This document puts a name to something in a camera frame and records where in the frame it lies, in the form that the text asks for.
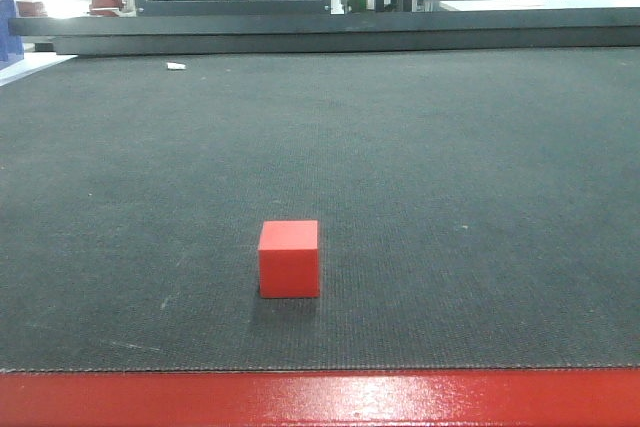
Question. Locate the red magnetic cube block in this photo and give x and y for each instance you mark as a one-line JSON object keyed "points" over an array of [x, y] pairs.
{"points": [[288, 258]]}

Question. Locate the dark grey table mat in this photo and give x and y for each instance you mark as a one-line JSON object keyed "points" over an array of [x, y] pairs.
{"points": [[475, 209]]}

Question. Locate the red table edge strip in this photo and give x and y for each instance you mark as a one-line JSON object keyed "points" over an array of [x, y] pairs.
{"points": [[548, 397]]}

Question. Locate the dark red bag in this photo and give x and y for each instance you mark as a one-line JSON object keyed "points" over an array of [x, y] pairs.
{"points": [[106, 7]]}

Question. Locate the white background table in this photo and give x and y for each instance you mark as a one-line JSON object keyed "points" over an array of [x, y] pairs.
{"points": [[512, 5]]}

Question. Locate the blue plastic bin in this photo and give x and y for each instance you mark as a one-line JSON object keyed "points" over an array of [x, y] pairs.
{"points": [[11, 46]]}

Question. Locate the black metal frame rail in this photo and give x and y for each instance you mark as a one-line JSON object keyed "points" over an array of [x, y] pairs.
{"points": [[325, 33]]}

